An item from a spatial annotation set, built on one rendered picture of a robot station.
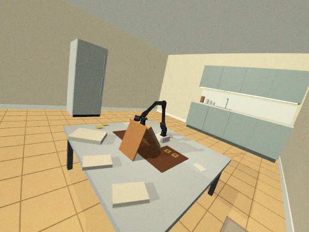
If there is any white flat card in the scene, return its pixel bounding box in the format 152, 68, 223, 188
193, 163, 207, 172

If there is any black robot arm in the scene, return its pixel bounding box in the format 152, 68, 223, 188
134, 101, 167, 137

